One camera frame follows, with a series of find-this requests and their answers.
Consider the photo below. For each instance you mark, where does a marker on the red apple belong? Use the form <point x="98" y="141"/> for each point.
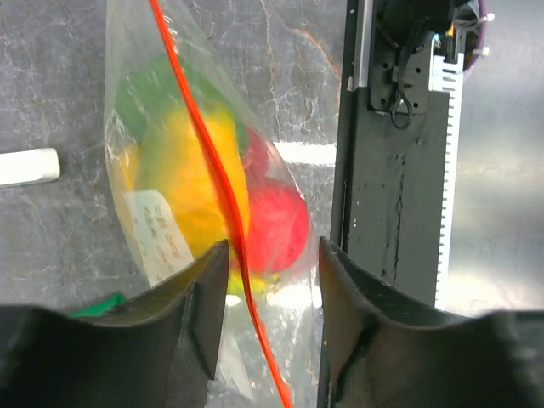
<point x="279" y="227"/>

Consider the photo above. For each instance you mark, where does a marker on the yellow banana bunch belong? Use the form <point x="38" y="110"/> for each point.
<point x="163" y="241"/>

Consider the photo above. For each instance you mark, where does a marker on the white clothes rack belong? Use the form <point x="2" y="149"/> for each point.
<point x="29" y="167"/>

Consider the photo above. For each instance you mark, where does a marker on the slotted cable duct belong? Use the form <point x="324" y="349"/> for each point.
<point x="447" y="78"/>

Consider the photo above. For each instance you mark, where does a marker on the green bell pepper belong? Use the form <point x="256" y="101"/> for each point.
<point x="146" y="92"/>

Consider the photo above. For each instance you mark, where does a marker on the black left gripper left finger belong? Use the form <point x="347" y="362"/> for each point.
<point x="159" y="349"/>

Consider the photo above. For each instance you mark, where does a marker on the yellow green mango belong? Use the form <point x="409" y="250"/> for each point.
<point x="171" y="162"/>

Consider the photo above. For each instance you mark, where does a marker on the red pomegranate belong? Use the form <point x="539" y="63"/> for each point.
<point x="256" y="158"/>

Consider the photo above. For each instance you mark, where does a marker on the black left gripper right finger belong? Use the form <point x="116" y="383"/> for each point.
<point x="383" y="348"/>

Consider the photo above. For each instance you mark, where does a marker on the green shirt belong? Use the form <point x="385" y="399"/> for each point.
<point x="100" y="307"/>

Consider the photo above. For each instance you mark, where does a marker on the clear zip top bag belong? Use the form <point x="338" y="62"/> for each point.
<point x="269" y="355"/>

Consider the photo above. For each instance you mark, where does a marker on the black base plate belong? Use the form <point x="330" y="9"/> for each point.
<point x="388" y="186"/>

